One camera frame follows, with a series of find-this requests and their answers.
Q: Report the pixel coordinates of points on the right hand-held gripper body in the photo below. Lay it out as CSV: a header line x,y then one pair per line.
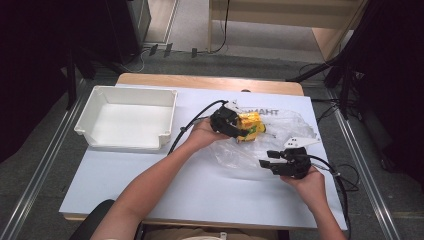
x,y
296,163

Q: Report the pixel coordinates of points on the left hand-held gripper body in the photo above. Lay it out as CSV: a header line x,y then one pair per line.
x,y
223,120

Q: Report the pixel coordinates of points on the yellow snack packet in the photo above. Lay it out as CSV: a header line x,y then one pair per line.
x,y
251,125

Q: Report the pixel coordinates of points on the clear plastic bag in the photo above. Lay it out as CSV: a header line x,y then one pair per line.
x,y
246,156

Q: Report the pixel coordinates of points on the person's left hand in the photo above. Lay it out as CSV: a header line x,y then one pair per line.
x,y
201,133

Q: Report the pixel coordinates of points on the person's right hand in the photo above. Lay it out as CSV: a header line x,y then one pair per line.
x,y
310,186

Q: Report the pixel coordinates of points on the wooden table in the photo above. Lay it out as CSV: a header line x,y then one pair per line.
x,y
206,81

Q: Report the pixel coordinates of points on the white plastic bin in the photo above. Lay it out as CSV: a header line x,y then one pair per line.
x,y
130,123

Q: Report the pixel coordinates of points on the black stand legs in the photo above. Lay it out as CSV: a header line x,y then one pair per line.
x,y
333,71

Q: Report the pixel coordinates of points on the person's cream shirt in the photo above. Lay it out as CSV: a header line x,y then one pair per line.
x,y
203,238

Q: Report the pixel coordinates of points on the light wooden desk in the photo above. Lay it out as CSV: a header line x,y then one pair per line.
x,y
266,13

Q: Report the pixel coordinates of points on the black curtain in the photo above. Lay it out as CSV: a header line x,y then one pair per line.
x,y
33,66
393,83

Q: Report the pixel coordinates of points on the black cabinet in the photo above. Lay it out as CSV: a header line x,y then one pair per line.
x,y
110,26

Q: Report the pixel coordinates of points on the metal floor rail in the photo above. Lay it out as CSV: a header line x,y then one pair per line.
x,y
40,160
363,160

